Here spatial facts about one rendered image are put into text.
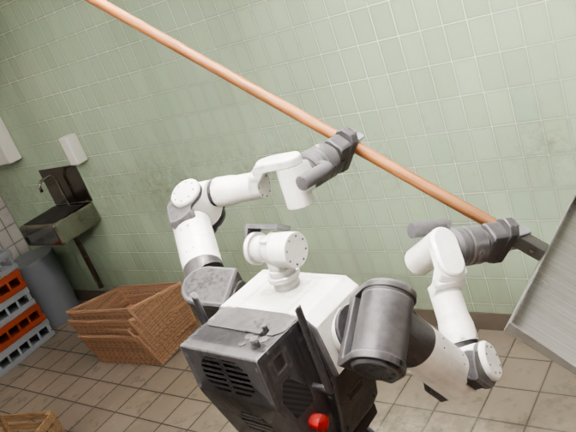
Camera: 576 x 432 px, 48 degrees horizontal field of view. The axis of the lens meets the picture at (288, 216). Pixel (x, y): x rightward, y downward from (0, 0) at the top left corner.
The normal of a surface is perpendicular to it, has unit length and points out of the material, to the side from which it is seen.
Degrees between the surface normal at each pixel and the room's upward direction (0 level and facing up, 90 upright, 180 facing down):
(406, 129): 90
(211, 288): 26
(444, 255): 55
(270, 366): 90
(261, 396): 89
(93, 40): 90
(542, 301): 38
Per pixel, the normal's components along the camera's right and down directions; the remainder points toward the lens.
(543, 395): -0.33, -0.87
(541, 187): -0.54, 0.48
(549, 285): 0.22, -0.72
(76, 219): 0.78, -0.04
